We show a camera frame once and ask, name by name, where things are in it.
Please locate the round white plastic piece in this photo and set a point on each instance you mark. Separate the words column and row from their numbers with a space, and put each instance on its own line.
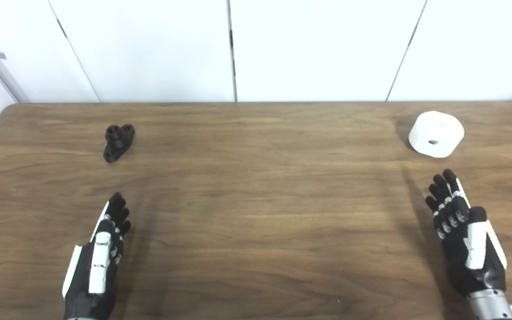
column 436, row 129

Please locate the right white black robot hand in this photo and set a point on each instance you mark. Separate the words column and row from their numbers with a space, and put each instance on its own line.
column 476, row 249

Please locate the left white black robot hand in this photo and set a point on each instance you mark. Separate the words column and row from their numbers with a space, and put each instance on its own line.
column 98, row 262

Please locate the black plastic holder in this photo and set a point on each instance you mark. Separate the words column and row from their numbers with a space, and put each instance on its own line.
column 117, row 142

